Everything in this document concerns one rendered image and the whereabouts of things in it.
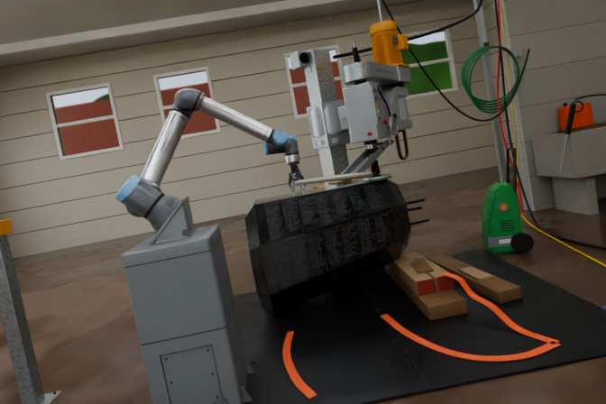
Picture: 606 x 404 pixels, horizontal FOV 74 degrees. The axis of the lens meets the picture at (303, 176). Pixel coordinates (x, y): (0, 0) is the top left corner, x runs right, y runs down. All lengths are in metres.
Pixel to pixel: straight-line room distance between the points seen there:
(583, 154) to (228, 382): 3.94
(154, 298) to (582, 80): 5.03
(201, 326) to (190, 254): 0.34
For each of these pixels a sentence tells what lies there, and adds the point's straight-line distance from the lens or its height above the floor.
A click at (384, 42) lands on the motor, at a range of 3.70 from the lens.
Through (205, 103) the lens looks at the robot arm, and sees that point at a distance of 2.32.
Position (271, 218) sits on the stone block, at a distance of 2.83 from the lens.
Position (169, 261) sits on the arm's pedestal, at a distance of 1.97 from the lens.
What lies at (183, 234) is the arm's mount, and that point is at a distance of 2.04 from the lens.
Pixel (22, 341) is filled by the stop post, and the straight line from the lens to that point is 2.91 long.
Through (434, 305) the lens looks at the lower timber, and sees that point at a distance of 2.69.
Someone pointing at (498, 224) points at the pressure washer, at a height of 0.26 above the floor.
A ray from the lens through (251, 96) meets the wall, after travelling 9.16.
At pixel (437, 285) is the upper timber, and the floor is 0.15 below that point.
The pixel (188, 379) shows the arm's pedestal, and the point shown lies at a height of 0.22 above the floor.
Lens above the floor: 1.17
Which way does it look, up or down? 4 degrees down
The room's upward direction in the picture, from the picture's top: 10 degrees counter-clockwise
